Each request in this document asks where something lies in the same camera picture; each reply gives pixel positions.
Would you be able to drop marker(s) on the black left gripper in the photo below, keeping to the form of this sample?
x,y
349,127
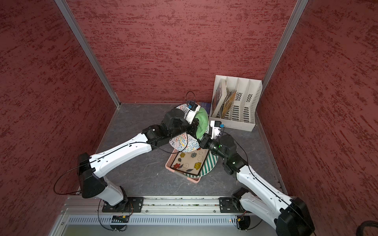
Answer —
x,y
194,126

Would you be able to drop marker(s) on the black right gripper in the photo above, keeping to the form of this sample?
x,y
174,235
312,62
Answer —
x,y
205,139

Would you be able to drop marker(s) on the multicolour speckled round plate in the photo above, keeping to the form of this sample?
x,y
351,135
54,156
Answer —
x,y
184,143

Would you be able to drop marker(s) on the green cleaning cloth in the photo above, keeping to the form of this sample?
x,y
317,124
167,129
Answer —
x,y
203,123

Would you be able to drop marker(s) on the green striped round plate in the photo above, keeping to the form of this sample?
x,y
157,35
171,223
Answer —
x,y
207,167

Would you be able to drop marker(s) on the square floral cream plate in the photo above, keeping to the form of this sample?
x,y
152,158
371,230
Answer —
x,y
190,162

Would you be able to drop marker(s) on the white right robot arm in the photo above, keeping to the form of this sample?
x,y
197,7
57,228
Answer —
x,y
288,216

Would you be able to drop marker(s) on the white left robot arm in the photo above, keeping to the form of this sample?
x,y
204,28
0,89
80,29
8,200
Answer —
x,y
94,168

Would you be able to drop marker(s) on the blue striped cover book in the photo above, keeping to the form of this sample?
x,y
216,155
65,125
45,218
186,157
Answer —
x,y
207,107

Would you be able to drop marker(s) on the pink plastic basket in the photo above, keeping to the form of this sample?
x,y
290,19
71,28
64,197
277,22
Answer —
x,y
170,161

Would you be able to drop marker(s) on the yellow illustrated children's book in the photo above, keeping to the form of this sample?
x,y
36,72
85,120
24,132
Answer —
x,y
228,104

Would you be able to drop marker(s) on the thin books in organizer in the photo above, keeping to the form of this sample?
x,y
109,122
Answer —
x,y
220,94

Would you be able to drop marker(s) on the white plastic file organizer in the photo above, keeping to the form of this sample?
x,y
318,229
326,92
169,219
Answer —
x,y
242,113

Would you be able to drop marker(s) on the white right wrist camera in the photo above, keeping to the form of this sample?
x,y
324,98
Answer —
x,y
216,129

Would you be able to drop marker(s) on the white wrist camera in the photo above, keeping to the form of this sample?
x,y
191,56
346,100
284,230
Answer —
x,y
191,111
216,129

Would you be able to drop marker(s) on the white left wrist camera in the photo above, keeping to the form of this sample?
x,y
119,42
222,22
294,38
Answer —
x,y
191,111

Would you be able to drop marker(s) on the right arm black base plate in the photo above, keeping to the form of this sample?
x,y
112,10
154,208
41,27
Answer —
x,y
230,205

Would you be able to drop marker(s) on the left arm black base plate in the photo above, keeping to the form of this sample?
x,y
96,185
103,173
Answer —
x,y
131,205

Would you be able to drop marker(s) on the white perforated cable duct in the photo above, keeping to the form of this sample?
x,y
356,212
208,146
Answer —
x,y
170,220

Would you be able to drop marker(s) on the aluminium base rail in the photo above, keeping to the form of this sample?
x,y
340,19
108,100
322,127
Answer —
x,y
153,205

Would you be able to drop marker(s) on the right aluminium corner post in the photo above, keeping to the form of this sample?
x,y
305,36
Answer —
x,y
289,29

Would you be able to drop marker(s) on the aluminium corner post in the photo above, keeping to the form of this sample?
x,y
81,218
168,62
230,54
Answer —
x,y
289,29
78,33

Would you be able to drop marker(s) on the left aluminium corner post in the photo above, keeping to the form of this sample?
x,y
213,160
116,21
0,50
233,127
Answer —
x,y
78,33

